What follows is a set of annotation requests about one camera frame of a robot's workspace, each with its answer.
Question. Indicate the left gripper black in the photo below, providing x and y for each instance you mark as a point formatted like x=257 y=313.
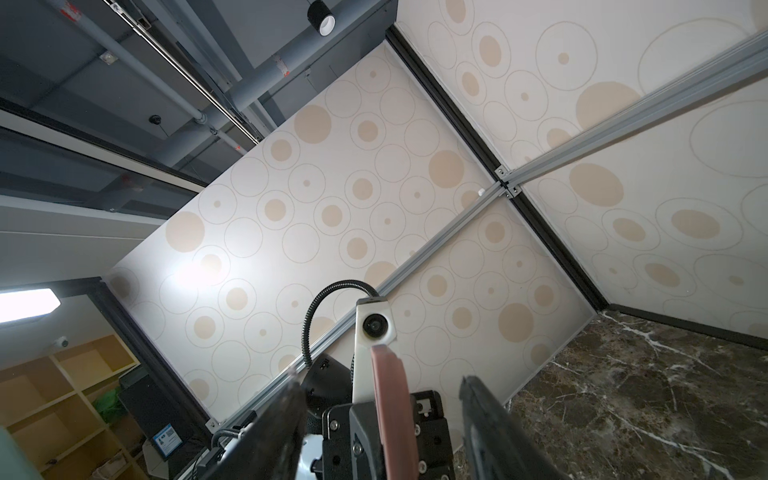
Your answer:
x=362 y=442

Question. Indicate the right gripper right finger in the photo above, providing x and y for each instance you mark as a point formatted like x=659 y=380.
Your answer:
x=495 y=446

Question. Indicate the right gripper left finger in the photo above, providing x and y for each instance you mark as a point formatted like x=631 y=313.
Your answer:
x=270 y=448

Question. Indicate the phone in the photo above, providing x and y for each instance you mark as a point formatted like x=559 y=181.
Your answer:
x=395 y=415

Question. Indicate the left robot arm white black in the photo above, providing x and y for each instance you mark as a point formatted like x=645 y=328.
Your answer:
x=314 y=430

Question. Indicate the computer monitor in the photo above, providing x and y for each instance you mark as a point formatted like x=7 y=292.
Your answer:
x=168 y=432

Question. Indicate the wooden shelf unit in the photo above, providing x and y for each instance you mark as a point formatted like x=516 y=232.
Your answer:
x=63 y=413

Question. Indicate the ceiling lamp panel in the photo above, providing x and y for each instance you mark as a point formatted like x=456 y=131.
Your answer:
x=16 y=306

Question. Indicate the black spotlight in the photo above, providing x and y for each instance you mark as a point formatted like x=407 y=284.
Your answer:
x=321 y=17

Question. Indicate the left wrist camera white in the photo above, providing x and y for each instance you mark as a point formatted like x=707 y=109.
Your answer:
x=374 y=326

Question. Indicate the horizontal aluminium rail back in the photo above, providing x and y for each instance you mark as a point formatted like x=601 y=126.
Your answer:
x=727 y=72

